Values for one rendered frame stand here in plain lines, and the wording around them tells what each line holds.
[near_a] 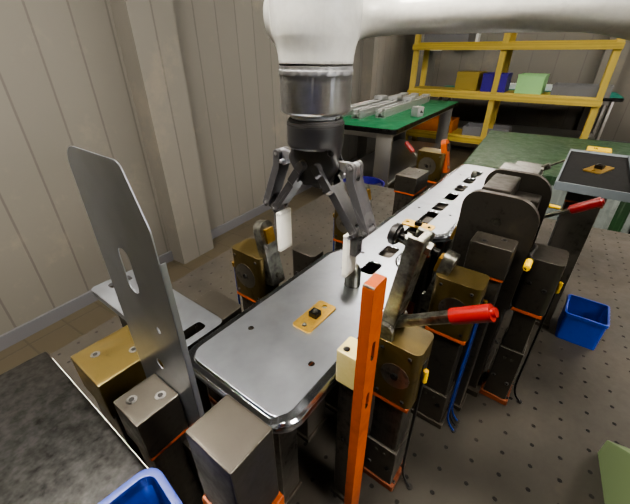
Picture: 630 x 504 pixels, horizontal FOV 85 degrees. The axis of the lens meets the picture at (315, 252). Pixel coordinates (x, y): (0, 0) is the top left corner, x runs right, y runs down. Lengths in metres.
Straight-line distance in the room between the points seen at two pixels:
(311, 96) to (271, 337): 0.37
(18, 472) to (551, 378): 1.04
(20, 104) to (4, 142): 0.20
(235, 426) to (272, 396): 0.26
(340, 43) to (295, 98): 0.07
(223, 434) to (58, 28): 2.30
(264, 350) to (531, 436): 0.62
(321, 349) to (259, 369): 0.10
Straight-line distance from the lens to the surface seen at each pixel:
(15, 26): 2.35
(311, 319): 0.61
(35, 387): 0.60
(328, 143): 0.45
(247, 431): 0.25
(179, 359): 0.37
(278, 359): 0.55
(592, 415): 1.06
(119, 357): 0.54
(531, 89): 6.00
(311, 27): 0.42
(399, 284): 0.46
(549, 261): 0.75
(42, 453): 0.52
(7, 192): 2.34
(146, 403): 0.44
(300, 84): 0.43
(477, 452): 0.88
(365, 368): 0.43
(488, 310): 0.45
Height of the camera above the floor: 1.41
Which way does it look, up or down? 30 degrees down
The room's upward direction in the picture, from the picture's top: straight up
